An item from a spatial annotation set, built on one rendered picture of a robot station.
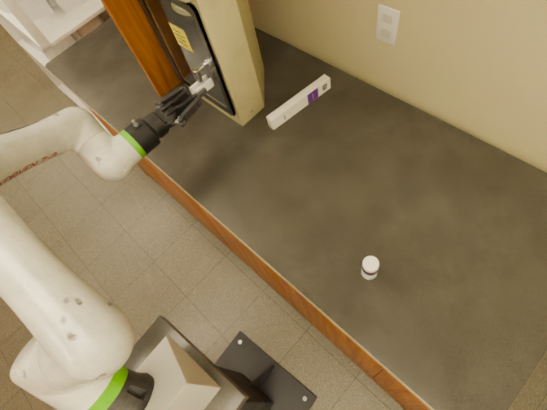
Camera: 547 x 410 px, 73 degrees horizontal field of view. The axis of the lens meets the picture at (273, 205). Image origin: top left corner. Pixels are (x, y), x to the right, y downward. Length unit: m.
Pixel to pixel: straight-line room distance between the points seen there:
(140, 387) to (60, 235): 1.93
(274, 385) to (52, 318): 1.37
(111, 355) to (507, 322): 0.85
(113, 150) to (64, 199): 1.80
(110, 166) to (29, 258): 0.45
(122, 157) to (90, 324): 0.53
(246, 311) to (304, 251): 1.02
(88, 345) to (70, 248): 1.97
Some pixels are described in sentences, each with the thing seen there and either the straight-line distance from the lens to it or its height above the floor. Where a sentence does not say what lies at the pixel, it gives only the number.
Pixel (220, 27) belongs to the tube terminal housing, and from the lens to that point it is 1.09.
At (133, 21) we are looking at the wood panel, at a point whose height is 1.24.
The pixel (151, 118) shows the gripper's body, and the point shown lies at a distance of 1.12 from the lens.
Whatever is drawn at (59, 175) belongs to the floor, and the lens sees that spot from 3.02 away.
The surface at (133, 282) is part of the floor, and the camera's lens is 2.31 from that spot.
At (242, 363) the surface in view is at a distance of 1.96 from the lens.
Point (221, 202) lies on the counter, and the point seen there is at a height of 0.94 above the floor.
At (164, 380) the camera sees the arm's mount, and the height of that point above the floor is 1.10.
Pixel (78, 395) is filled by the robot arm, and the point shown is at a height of 1.20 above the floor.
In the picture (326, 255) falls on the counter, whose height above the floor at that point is 0.94.
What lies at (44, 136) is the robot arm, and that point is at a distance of 1.05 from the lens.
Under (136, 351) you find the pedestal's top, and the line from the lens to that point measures 1.11.
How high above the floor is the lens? 1.91
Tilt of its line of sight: 60 degrees down
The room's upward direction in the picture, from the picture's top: 20 degrees counter-clockwise
